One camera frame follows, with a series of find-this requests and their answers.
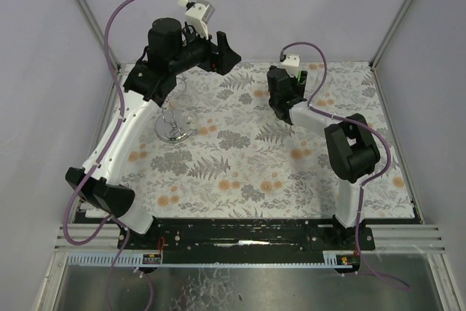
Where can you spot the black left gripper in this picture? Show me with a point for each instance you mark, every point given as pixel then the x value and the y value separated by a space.
pixel 215 55

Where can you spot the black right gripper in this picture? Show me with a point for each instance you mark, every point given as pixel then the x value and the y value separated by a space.
pixel 282 105

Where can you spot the green plastic wine glass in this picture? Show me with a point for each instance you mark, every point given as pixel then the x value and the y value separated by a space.
pixel 301 79

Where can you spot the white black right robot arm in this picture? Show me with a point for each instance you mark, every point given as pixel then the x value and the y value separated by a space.
pixel 352 150

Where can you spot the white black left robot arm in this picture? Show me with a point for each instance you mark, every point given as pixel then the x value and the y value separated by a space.
pixel 172 49

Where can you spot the chrome wine glass rack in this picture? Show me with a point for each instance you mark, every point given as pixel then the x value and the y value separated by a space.
pixel 169 125

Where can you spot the floral patterned table mat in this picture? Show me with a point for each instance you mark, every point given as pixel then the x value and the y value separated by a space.
pixel 243 163

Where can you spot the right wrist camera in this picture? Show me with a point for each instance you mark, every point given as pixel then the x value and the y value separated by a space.
pixel 291 64

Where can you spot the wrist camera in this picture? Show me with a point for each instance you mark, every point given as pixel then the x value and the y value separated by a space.
pixel 291 64
pixel 197 15

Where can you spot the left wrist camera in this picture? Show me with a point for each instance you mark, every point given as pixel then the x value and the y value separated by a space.
pixel 197 15

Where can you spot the aluminium frame left post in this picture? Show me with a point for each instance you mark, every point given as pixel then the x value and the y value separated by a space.
pixel 92 23

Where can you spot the aluminium frame post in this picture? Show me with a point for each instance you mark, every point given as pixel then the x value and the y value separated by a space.
pixel 391 32
pixel 92 23

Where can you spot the white slotted cable duct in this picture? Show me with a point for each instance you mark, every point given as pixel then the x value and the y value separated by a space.
pixel 229 257

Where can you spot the aluminium frame right post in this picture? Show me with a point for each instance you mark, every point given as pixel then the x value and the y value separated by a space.
pixel 391 32

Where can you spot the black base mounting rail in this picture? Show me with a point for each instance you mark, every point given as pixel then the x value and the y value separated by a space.
pixel 341 233

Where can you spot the aluminium front frame rail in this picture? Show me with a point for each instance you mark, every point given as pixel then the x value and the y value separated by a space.
pixel 390 238

